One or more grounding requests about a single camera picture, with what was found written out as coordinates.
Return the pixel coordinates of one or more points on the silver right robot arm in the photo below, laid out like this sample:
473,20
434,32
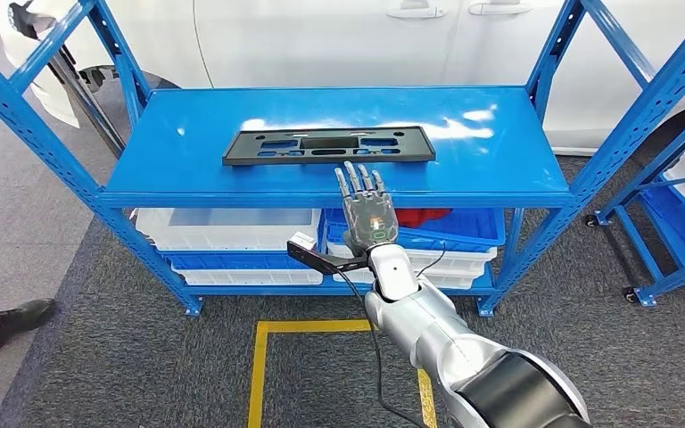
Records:
437,331

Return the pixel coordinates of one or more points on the black plastic plate frame part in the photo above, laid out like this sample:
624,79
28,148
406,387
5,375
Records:
242,155

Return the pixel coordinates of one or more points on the person's black shoe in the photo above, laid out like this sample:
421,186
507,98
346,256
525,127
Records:
5,325

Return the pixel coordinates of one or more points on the blue metal shelf rack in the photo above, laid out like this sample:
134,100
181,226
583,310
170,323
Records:
200,130

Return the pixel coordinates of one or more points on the blue plastic crate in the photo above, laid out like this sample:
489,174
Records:
682,230

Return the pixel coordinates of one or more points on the blue plastic bin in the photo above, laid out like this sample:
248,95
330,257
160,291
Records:
230,261

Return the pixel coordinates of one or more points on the dark metal bar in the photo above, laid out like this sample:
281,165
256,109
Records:
88,100

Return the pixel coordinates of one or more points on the red item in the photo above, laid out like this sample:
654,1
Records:
422,215

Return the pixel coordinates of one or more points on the white car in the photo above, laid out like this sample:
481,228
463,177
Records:
319,35

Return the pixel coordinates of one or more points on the blue wheeled shelf rack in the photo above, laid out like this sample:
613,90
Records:
638,260

